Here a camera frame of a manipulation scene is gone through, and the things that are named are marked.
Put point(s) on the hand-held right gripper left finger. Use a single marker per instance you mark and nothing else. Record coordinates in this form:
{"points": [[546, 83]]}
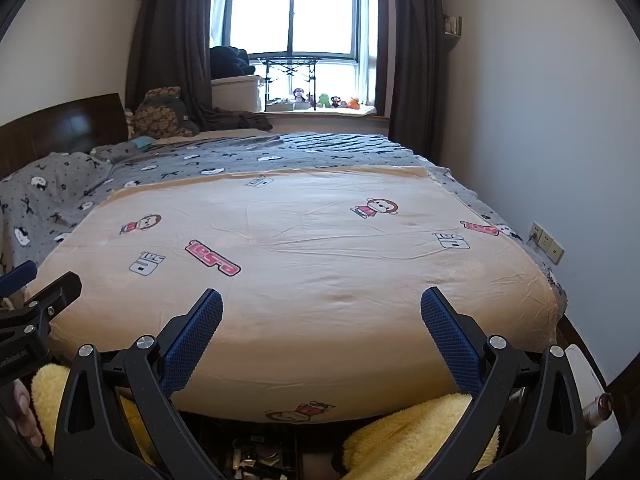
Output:
{"points": [[195, 340]]}

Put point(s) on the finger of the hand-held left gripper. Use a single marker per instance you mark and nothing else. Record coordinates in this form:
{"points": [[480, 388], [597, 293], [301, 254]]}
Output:
{"points": [[17, 275], [55, 295]]}

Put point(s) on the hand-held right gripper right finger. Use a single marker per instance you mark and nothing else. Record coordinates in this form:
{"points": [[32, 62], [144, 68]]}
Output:
{"points": [[450, 340]]}

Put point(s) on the person's left hand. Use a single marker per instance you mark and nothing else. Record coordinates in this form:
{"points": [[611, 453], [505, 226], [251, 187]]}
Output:
{"points": [[27, 415]]}

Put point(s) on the grey printed pillow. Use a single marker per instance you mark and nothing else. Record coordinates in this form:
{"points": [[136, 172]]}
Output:
{"points": [[45, 195]]}

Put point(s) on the yellow fluffy blanket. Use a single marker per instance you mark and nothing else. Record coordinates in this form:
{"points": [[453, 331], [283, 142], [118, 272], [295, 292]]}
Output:
{"points": [[400, 435]]}

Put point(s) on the beige printed bed sheet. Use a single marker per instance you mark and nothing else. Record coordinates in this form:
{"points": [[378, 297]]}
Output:
{"points": [[310, 270]]}

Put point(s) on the dark wooden headboard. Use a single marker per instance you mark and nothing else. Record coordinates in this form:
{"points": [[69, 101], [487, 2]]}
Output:
{"points": [[60, 125]]}

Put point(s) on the small teal cloth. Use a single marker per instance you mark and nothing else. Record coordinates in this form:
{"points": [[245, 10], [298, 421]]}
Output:
{"points": [[142, 142]]}

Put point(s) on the brown patterned plush cushion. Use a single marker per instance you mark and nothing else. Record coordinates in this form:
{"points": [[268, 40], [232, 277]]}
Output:
{"points": [[160, 112]]}

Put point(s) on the grey printed duvet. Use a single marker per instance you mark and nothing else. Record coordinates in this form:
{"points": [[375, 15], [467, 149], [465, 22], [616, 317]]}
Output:
{"points": [[300, 152]]}

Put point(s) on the dark cloth pile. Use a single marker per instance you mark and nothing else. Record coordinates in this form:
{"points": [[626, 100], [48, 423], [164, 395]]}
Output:
{"points": [[240, 121]]}

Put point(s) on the white storage box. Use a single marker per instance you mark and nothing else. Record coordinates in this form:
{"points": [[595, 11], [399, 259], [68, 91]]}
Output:
{"points": [[235, 92]]}

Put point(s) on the white windowsill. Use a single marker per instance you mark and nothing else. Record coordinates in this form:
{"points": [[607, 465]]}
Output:
{"points": [[340, 111]]}

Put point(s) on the orange plush toy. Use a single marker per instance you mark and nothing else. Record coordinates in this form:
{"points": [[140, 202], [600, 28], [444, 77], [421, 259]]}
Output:
{"points": [[354, 103]]}

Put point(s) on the dark plush toy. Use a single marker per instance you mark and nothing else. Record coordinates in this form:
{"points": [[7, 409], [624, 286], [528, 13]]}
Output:
{"points": [[335, 102]]}

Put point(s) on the purple plush toy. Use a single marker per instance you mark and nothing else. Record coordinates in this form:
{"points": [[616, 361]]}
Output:
{"points": [[299, 95]]}

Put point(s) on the green plush toy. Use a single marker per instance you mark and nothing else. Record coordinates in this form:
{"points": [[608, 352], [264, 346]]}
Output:
{"points": [[324, 100]]}

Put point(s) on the dark folded clothes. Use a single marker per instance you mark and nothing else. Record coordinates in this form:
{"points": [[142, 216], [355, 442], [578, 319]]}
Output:
{"points": [[230, 62]]}

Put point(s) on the dark brown curtain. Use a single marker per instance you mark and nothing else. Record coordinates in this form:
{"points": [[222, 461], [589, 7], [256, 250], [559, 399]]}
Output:
{"points": [[410, 60], [170, 35]]}

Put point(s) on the black metal rack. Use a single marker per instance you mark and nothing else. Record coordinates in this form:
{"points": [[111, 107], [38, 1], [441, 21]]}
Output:
{"points": [[290, 65]]}

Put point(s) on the window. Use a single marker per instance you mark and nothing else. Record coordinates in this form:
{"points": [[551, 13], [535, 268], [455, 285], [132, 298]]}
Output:
{"points": [[290, 15]]}

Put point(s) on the wall socket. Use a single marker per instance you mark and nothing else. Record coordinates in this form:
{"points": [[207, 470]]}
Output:
{"points": [[553, 249], [537, 233]]}

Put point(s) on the small wall shelf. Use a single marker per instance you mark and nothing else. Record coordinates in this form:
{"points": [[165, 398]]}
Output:
{"points": [[452, 25]]}

